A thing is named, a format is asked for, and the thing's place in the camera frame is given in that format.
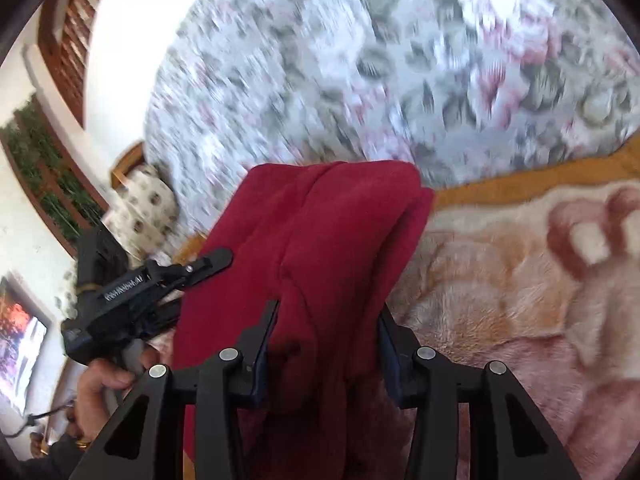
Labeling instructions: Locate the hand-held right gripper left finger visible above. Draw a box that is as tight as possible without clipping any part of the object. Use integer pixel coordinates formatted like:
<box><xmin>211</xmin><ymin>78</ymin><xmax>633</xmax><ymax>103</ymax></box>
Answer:
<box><xmin>67</xmin><ymin>299</ymin><xmax>281</xmax><ymax>480</ymax></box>

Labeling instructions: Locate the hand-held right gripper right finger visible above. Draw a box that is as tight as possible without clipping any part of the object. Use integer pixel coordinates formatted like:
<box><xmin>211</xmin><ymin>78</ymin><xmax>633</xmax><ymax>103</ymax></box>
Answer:
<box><xmin>376</xmin><ymin>305</ymin><xmax>583</xmax><ymax>480</ymax></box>

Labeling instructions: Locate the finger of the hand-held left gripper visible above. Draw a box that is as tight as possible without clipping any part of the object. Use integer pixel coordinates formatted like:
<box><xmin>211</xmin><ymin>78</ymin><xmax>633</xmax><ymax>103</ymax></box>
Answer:
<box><xmin>147</xmin><ymin>247</ymin><xmax>234</xmax><ymax>293</ymax></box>
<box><xmin>127</xmin><ymin>300</ymin><xmax>182</xmax><ymax>343</ymax></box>

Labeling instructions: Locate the dark red garment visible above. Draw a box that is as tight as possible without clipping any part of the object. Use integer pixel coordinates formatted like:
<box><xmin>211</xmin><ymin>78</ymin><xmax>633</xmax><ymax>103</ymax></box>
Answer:
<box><xmin>172</xmin><ymin>160</ymin><xmax>436</xmax><ymax>480</ymax></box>

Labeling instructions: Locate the person's left forearm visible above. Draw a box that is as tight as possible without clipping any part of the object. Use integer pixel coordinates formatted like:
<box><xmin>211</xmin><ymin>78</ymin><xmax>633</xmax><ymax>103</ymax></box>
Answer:
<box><xmin>27</xmin><ymin>432</ymin><xmax>88</xmax><ymax>480</ymax></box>

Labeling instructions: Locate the person's left hand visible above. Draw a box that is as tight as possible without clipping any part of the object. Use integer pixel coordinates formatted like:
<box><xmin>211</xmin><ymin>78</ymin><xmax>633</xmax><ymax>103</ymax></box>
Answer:
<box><xmin>75</xmin><ymin>345</ymin><xmax>161</xmax><ymax>445</ymax></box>

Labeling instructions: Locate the white printed pillow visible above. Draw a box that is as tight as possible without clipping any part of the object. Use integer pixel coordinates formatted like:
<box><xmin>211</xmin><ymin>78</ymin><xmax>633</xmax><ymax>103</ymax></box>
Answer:
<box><xmin>102</xmin><ymin>162</ymin><xmax>180</xmax><ymax>266</ymax></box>

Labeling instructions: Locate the wooden bed headboard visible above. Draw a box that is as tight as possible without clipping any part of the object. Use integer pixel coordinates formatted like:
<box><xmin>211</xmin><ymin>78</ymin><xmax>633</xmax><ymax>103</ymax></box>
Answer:
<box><xmin>110</xmin><ymin>140</ymin><xmax>147</xmax><ymax>188</ymax></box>

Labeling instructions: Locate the plush blanket with mustard border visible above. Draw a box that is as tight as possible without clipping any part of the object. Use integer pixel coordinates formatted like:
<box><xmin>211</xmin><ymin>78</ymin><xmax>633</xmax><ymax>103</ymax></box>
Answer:
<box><xmin>170</xmin><ymin>135</ymin><xmax>640</xmax><ymax>480</ymax></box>

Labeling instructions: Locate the wooden framed window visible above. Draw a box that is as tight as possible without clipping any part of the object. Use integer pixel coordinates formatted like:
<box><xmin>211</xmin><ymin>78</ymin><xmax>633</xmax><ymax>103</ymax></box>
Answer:
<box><xmin>0</xmin><ymin>92</ymin><xmax>111</xmax><ymax>256</ymax></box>

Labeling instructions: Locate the grey floral bedsheet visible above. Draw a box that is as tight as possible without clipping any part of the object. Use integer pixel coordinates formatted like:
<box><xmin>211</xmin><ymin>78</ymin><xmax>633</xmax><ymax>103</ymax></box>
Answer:
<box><xmin>144</xmin><ymin>0</ymin><xmax>640</xmax><ymax>241</ymax></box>

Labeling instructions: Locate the wooden slatted railing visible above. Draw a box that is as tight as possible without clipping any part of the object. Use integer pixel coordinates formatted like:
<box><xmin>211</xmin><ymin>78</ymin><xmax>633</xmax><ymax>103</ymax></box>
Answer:
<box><xmin>37</xmin><ymin>0</ymin><xmax>103</xmax><ymax>126</ymax></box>

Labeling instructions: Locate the black cable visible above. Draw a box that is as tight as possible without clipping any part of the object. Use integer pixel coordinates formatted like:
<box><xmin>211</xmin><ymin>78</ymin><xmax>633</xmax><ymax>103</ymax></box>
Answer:
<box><xmin>15</xmin><ymin>399</ymin><xmax>77</xmax><ymax>436</ymax></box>

